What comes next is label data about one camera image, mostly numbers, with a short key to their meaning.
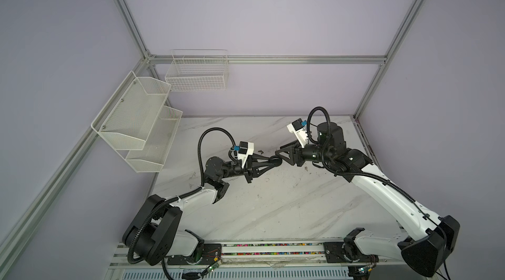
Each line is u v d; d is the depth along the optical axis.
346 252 0.66
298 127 0.60
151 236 0.41
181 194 0.50
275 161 0.65
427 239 0.38
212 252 0.73
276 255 0.75
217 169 0.59
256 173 0.65
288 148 0.63
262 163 0.65
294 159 0.61
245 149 0.59
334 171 0.52
